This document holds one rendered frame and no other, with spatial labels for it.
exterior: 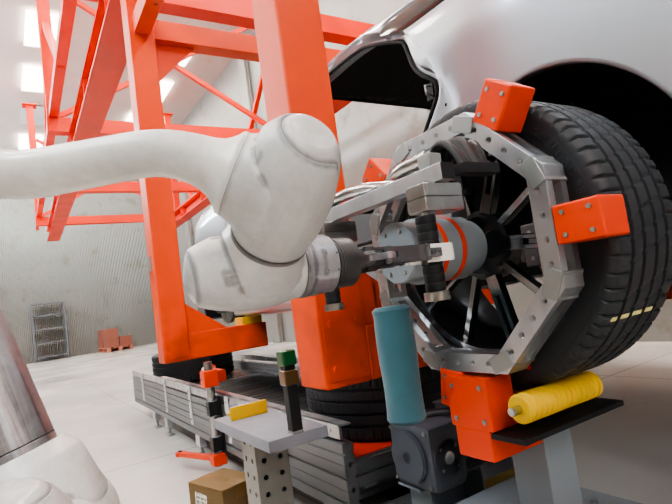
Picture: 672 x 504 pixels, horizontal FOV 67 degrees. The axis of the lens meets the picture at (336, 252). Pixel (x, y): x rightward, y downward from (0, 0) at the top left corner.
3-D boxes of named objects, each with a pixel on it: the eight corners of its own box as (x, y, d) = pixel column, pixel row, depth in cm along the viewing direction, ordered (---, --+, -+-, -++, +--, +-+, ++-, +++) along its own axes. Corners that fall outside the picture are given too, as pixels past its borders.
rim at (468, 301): (476, 132, 144) (453, 301, 156) (413, 127, 131) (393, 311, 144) (665, 147, 103) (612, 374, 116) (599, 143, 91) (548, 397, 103)
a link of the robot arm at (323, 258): (313, 296, 69) (350, 291, 72) (304, 230, 70) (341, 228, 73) (284, 300, 77) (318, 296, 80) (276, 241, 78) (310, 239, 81)
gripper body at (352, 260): (317, 291, 80) (365, 284, 85) (346, 286, 73) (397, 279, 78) (311, 243, 80) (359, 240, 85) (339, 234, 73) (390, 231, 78)
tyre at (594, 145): (460, 103, 148) (432, 315, 165) (397, 95, 136) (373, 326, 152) (720, 108, 95) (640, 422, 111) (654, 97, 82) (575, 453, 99)
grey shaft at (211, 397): (228, 465, 245) (216, 361, 249) (217, 469, 242) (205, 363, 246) (222, 462, 253) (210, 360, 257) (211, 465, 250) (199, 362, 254)
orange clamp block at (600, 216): (582, 242, 94) (631, 233, 86) (556, 245, 90) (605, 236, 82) (575, 205, 94) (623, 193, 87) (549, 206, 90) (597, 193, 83)
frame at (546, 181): (603, 373, 91) (550, 81, 96) (581, 381, 87) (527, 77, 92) (408, 362, 137) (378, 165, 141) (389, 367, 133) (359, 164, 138)
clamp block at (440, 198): (466, 208, 90) (461, 179, 90) (427, 210, 85) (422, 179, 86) (445, 214, 94) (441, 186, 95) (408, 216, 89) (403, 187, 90)
